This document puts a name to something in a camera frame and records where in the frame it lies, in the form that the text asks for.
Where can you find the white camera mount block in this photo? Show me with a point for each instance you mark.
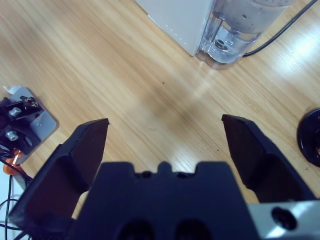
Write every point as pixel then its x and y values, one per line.
pixel 47 125

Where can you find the dark camera mount post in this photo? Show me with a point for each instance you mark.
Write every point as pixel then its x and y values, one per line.
pixel 22 117

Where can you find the white capsule coffee machine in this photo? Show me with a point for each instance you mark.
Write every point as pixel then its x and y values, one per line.
pixel 175 20

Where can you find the black capsule holder with rods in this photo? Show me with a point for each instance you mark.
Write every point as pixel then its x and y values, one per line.
pixel 310 135

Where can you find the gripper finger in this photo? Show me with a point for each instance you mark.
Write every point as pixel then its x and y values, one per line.
pixel 57 175
pixel 270 172

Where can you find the clear water tank grey lid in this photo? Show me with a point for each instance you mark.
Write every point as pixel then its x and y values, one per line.
pixel 237 45

